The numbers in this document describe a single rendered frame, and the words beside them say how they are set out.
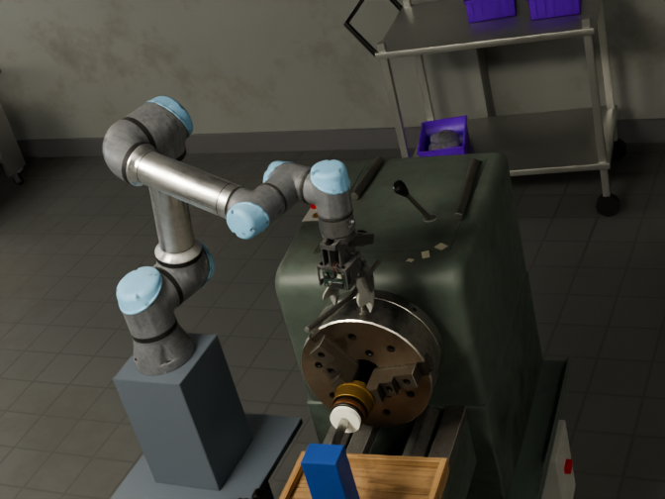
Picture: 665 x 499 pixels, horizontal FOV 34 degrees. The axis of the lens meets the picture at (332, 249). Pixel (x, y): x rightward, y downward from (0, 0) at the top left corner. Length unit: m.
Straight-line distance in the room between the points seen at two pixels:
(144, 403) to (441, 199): 0.90
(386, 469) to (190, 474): 0.57
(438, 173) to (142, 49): 3.80
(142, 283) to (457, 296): 0.75
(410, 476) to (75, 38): 4.66
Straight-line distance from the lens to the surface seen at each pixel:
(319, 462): 2.31
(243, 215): 2.18
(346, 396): 2.44
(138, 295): 2.65
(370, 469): 2.60
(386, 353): 2.48
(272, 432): 3.01
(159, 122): 2.48
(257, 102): 6.29
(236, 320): 4.93
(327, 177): 2.21
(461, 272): 2.53
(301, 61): 6.05
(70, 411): 4.77
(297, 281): 2.66
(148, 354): 2.72
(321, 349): 2.48
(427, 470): 2.56
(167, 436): 2.83
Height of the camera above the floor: 2.59
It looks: 30 degrees down
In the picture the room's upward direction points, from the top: 15 degrees counter-clockwise
